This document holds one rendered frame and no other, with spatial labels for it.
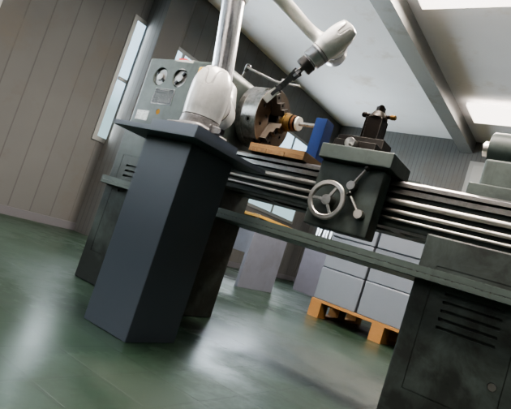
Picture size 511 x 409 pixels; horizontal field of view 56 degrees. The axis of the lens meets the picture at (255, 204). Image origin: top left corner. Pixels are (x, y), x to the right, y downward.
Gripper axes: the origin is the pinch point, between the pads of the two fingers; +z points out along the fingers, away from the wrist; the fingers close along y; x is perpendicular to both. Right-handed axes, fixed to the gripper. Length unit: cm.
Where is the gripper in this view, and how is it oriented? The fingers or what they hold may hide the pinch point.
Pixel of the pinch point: (271, 94)
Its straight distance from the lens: 202.2
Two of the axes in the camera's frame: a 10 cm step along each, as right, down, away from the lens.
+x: -6.4, -7.5, -1.6
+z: -7.7, 6.2, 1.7
